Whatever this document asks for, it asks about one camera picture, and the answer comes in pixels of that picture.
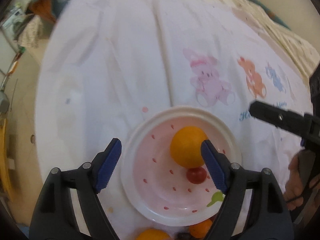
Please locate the red cherry tomato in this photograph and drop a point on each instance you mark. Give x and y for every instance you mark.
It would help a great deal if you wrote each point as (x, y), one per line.
(196, 175)

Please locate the pink strawberry ceramic plate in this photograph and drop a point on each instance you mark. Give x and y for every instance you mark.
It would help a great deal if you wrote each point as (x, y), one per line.
(155, 184)

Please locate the person's right hand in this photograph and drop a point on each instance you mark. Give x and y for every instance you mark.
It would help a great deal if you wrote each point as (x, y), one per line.
(294, 187)

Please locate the white cartoon print sheet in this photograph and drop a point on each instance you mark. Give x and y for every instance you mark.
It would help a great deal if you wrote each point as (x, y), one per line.
(139, 71)

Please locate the teal patterned cushion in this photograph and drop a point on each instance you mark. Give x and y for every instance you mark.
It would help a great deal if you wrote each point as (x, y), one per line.
(270, 13)

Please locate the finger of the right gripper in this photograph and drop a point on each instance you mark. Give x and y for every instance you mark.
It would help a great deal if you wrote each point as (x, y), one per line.
(287, 120)

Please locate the small tangerine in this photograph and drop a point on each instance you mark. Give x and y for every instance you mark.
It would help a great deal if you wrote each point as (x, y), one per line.
(201, 229)

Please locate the pile of clothes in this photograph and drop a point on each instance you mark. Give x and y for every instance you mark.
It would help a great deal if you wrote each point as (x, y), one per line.
(38, 12)

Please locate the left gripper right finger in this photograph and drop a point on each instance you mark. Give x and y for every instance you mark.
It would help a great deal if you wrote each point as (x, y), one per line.
(268, 216)

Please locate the large orange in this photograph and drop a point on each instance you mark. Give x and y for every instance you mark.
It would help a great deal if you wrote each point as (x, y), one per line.
(153, 234)
(185, 147)

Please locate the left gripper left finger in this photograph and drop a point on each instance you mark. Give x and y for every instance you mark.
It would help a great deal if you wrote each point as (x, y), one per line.
(54, 216)

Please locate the dark grape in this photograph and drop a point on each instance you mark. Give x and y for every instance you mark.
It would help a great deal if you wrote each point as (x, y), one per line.
(183, 236)

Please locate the cream floral quilt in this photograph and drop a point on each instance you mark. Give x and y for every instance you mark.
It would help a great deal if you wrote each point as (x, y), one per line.
(292, 24)

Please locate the yellow wooden chair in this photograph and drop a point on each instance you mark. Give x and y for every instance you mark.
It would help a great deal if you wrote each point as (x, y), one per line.
(6, 165)

